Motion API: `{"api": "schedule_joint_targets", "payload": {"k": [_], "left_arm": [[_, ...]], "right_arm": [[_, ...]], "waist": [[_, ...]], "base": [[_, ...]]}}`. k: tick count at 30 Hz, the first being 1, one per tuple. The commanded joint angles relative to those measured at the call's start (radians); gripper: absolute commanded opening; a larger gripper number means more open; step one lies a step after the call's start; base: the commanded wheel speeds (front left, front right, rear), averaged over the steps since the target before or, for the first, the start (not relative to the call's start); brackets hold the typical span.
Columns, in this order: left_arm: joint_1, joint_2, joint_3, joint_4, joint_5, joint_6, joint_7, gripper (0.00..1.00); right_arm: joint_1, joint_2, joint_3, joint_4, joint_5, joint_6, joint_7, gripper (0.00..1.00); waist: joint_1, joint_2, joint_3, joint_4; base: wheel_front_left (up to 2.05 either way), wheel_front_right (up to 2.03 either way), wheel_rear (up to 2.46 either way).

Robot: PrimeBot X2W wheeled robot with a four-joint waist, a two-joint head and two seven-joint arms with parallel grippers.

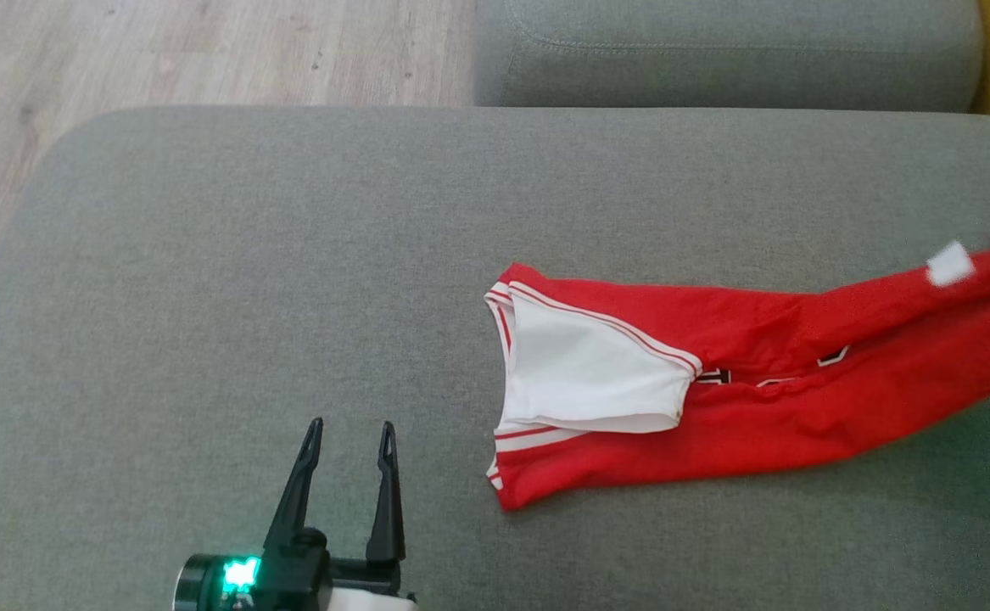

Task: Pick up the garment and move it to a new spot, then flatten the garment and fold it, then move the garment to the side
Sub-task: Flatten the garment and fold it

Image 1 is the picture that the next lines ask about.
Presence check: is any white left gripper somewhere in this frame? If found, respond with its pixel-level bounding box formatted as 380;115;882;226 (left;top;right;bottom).
262;417;420;611

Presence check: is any red and white jersey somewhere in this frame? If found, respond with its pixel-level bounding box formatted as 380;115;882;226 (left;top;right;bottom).
484;210;990;513

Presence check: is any large grey sofa seat cushion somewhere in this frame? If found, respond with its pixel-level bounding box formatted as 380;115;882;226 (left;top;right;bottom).
0;105;990;611

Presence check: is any small grey sofa cushion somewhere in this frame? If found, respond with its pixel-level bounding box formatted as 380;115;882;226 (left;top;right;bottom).
473;0;984;112

